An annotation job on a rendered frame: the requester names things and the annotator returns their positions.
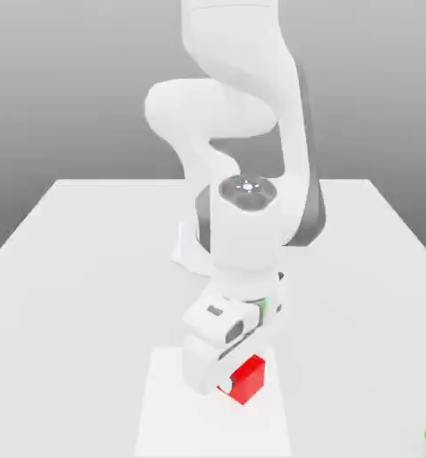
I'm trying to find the small red cube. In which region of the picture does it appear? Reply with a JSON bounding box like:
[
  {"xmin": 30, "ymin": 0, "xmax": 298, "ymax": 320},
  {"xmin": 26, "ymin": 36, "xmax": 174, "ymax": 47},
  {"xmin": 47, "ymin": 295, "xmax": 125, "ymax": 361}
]
[{"xmin": 217, "ymin": 353, "xmax": 267, "ymax": 406}]

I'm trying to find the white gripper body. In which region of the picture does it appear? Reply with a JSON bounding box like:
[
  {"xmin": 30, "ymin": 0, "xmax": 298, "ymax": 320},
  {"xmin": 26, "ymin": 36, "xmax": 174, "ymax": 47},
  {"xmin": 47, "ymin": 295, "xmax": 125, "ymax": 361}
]
[{"xmin": 181, "ymin": 324, "xmax": 265, "ymax": 396}]

